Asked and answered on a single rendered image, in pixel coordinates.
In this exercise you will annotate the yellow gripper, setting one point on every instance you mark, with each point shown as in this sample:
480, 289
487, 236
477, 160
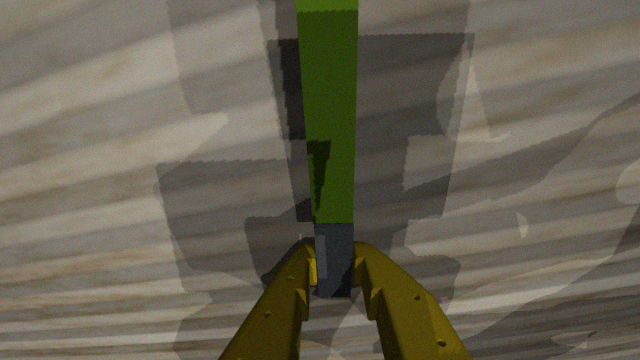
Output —
410, 322

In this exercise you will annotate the lime green rod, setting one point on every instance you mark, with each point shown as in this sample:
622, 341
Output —
328, 42

